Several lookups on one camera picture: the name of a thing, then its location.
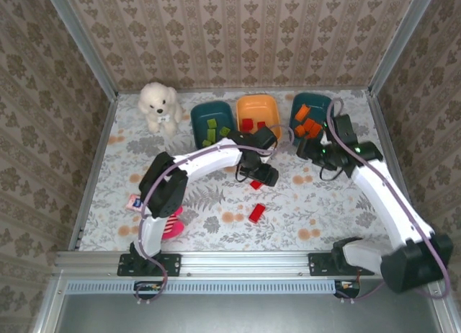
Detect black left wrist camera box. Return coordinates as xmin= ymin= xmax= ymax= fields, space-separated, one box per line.
xmin=251 ymin=164 xmax=279 ymax=185

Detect teal plastic bin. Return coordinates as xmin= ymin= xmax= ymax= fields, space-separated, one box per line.
xmin=189 ymin=100 xmax=238 ymax=150
xmin=290 ymin=92 xmax=336 ymax=148

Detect orange plastic bin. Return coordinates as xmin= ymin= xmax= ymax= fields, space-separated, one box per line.
xmin=236 ymin=94 xmax=282 ymax=143

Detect large red lego brick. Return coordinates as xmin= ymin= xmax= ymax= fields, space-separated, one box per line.
xmin=248 ymin=203 xmax=267 ymax=224

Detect small connector board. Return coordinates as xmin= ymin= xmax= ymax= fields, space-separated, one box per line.
xmin=334 ymin=280 xmax=361 ymax=293
xmin=135 ymin=280 xmax=163 ymax=294

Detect black left camera cable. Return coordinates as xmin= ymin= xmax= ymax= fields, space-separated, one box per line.
xmin=235 ymin=166 xmax=254 ymax=185

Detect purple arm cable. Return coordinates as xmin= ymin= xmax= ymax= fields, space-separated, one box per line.
xmin=135 ymin=123 xmax=295 ymax=305
xmin=326 ymin=97 xmax=452 ymax=306

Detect grey slotted cable tray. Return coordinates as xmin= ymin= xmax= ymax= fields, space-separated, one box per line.
xmin=66 ymin=279 xmax=338 ymax=295

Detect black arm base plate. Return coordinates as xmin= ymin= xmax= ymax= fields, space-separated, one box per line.
xmin=308 ymin=252 xmax=375 ymax=277
xmin=117 ymin=252 xmax=182 ymax=277

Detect grey metal panel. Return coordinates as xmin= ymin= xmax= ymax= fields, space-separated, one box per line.
xmin=53 ymin=291 xmax=447 ymax=333

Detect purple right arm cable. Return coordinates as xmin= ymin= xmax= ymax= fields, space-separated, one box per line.
xmin=326 ymin=97 xmax=452 ymax=306

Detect aluminium frame post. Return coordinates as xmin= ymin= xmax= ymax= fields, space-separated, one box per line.
xmin=42 ymin=0 xmax=120 ymax=102
xmin=367 ymin=0 xmax=439 ymax=96

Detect aluminium side rail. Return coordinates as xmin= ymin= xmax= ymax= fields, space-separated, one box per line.
xmin=369 ymin=91 xmax=423 ymax=249
xmin=67 ymin=93 xmax=120 ymax=253

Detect pink plush doll with glasses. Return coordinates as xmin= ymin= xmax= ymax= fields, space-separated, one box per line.
xmin=161 ymin=205 xmax=185 ymax=240

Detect aluminium base beam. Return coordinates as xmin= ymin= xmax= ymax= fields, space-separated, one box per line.
xmin=53 ymin=249 xmax=446 ymax=278

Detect small pink blue card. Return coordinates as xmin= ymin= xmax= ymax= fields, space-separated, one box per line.
xmin=126 ymin=193 xmax=144 ymax=212

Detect black right camera cable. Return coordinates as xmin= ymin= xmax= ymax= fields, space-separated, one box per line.
xmin=319 ymin=162 xmax=344 ymax=182

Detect white plush dog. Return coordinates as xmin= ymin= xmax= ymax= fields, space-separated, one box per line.
xmin=138 ymin=81 xmax=184 ymax=138

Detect black camera cable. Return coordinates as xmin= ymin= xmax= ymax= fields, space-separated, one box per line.
xmin=235 ymin=166 xmax=254 ymax=185
xmin=319 ymin=162 xmax=344 ymax=182

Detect floral fern tablecloth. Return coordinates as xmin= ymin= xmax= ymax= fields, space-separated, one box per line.
xmin=77 ymin=89 xmax=413 ymax=252

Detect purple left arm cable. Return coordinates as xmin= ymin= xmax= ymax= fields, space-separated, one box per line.
xmin=135 ymin=123 xmax=295 ymax=305

